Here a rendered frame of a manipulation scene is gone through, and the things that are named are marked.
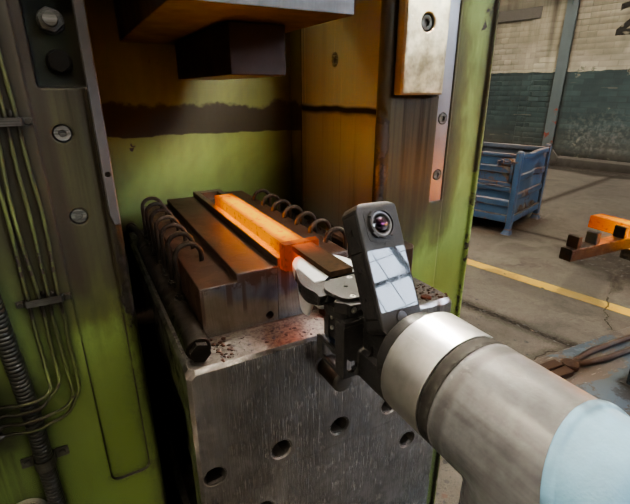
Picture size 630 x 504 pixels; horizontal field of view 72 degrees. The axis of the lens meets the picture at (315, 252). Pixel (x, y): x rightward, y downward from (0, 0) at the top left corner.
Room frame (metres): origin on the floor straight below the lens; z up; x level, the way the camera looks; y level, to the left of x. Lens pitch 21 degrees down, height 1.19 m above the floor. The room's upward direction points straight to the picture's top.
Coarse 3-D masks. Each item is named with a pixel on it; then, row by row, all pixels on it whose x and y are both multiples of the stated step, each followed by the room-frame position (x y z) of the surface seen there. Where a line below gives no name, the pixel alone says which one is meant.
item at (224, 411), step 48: (144, 288) 0.65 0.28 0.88; (432, 288) 0.58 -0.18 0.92; (240, 336) 0.45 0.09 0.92; (288, 336) 0.45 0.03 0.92; (192, 384) 0.38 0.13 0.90; (240, 384) 0.40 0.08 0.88; (288, 384) 0.43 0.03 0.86; (192, 432) 0.38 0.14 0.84; (240, 432) 0.40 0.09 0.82; (288, 432) 0.43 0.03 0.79; (384, 432) 0.50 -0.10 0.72; (192, 480) 0.58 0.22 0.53; (240, 480) 0.40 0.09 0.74; (288, 480) 0.43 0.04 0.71; (336, 480) 0.46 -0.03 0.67; (384, 480) 0.51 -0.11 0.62
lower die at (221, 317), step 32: (224, 192) 0.85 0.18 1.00; (160, 224) 0.70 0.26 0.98; (192, 224) 0.66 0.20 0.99; (224, 224) 0.66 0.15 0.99; (288, 224) 0.66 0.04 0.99; (192, 256) 0.55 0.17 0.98; (224, 256) 0.52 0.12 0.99; (256, 256) 0.52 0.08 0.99; (192, 288) 0.47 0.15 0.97; (224, 288) 0.46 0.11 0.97; (256, 288) 0.48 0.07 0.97; (288, 288) 0.50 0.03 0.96; (224, 320) 0.46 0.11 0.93; (256, 320) 0.47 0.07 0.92
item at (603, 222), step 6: (594, 216) 0.76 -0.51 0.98; (600, 216) 0.76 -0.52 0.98; (606, 216) 0.76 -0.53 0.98; (612, 216) 0.76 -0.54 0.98; (594, 222) 0.76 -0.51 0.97; (600, 222) 0.75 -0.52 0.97; (606, 222) 0.74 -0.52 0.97; (612, 222) 0.73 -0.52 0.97; (618, 222) 0.72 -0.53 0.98; (624, 222) 0.72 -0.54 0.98; (594, 228) 0.75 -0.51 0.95; (600, 228) 0.75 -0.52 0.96; (606, 228) 0.74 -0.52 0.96; (612, 228) 0.73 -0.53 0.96
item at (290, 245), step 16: (224, 208) 0.71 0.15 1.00; (240, 208) 0.67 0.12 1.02; (256, 224) 0.58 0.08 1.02; (272, 224) 0.58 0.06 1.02; (272, 240) 0.53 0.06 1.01; (288, 240) 0.51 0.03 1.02; (304, 240) 0.50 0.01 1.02; (288, 256) 0.48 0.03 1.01; (304, 256) 0.45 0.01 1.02; (320, 256) 0.45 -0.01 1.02; (336, 272) 0.41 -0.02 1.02
